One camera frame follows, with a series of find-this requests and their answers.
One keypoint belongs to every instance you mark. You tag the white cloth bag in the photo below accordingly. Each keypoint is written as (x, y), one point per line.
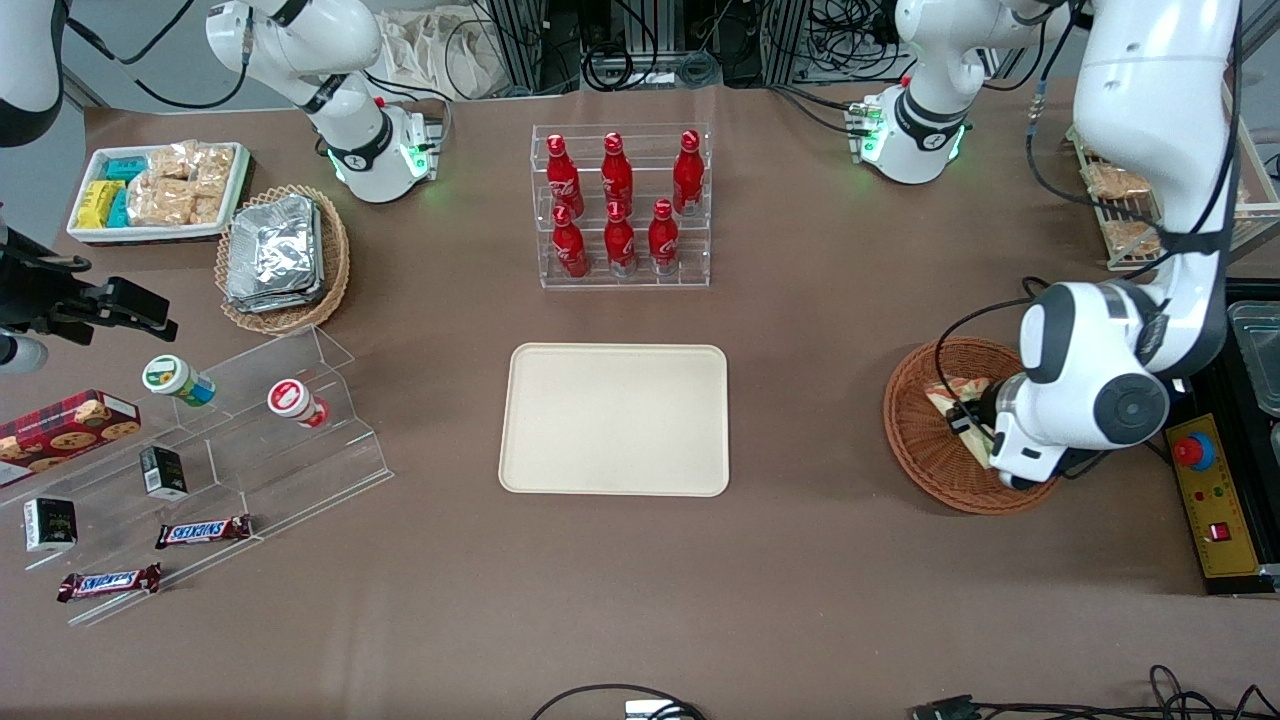
(440, 55)

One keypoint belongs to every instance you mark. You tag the triangular sandwich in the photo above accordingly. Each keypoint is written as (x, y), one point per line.
(958, 388)

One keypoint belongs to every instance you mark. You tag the rice cracker snack bag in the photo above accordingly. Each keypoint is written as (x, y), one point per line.
(208, 205)
(215, 162)
(160, 202)
(1115, 181)
(1133, 238)
(172, 160)

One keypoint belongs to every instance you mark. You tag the silver foil packet stack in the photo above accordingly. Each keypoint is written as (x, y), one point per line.
(272, 252)

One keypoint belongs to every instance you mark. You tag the yellow snack packet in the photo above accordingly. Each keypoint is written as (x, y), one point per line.
(95, 203)

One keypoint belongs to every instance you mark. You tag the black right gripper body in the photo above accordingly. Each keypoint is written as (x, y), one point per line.
(38, 292)

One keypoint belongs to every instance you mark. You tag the small black carton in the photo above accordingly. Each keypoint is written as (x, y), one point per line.
(50, 525)
(162, 472)

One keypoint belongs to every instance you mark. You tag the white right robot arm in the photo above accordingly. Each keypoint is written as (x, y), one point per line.
(350, 140)

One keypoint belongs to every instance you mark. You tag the clear acrylic bottle rack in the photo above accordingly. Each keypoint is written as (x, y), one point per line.
(640, 282)

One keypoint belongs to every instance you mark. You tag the red cola bottle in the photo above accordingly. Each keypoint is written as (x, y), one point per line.
(570, 248)
(617, 175)
(620, 243)
(662, 242)
(687, 172)
(564, 178)

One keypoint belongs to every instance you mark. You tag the red lid yogurt cup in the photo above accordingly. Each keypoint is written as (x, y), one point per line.
(292, 400)

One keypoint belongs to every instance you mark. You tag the black yellow emergency stop box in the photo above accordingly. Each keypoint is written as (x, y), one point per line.
(1215, 520)

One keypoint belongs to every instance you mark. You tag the brown Snickers bar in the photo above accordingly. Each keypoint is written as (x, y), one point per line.
(203, 532)
(110, 582)

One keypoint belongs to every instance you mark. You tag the round brown wicker basket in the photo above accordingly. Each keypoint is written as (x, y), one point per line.
(920, 440)

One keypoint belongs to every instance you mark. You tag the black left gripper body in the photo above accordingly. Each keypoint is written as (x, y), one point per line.
(981, 413)

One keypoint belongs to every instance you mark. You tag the cream plastic tray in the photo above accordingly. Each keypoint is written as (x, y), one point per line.
(610, 420)

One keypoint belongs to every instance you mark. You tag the oval light wicker basket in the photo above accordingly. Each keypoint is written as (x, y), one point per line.
(335, 270)

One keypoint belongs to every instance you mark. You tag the teal snack packet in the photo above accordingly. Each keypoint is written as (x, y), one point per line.
(119, 208)
(125, 169)

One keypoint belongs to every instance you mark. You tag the red tartan cookie box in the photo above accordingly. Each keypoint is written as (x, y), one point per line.
(65, 435)

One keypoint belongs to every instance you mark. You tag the green lid yogurt cup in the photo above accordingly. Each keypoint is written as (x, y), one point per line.
(172, 378)

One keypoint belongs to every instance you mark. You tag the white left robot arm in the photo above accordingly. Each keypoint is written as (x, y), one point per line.
(1150, 120)

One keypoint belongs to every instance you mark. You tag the white rectangular snack tray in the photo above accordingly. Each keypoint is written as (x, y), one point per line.
(150, 234)

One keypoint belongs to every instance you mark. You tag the clear acrylic stepped display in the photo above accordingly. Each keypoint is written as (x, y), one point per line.
(300, 470)

